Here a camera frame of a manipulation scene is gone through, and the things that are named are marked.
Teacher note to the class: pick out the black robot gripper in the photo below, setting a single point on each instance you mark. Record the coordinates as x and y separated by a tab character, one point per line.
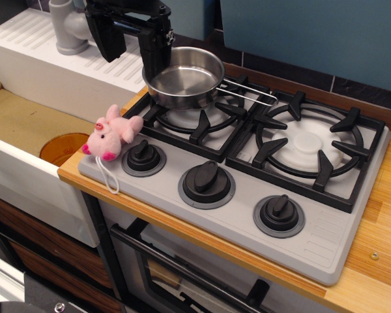
154	41

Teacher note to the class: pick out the pink stuffed pig toy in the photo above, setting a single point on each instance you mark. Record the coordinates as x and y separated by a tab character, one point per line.
105	143

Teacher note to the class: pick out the stainless steel pan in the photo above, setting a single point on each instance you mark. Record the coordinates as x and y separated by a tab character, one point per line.
193	80

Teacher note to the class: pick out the grey toy faucet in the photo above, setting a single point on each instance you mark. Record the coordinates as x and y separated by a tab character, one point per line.
70	26

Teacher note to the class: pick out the white left burner cap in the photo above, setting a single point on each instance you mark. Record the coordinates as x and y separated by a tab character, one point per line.
189	119

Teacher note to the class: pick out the white burner cap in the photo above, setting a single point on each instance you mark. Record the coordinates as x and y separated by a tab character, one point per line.
189	119
305	139

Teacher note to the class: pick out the white toy sink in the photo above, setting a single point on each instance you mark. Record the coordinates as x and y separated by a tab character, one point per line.
45	94

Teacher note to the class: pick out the black left stove knob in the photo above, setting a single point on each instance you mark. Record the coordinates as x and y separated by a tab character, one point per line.
143	160

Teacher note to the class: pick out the black stove knob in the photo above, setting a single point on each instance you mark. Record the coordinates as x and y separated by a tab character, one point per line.
279	216
143	160
206	186

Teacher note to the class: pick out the orange plastic sink drain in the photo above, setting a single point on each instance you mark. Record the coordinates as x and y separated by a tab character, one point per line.
59	149

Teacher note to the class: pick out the black left burner grate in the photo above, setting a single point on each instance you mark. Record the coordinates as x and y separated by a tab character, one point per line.
201	141

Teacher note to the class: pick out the black burner grate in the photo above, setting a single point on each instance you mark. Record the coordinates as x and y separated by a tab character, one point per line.
323	153
201	141

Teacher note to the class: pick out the black middle stove knob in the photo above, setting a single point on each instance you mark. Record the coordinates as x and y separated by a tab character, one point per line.
206	186

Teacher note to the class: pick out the grey toy stove top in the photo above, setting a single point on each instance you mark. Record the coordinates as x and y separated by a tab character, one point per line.
319	251

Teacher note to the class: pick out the white right burner cap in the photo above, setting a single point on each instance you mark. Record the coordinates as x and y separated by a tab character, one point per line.
305	139

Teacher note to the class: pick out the black right stove knob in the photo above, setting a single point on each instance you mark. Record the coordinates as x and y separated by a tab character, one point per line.
279	216

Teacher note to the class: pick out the toy oven door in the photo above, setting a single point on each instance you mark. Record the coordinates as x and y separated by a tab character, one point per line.
176	294

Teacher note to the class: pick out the wooden drawer cabinet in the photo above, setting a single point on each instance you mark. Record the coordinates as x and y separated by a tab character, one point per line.
61	262

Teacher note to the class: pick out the black right burner grate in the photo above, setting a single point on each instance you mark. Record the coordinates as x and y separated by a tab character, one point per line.
323	153

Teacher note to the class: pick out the black oven door handle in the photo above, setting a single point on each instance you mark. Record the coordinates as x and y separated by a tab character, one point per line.
132	237

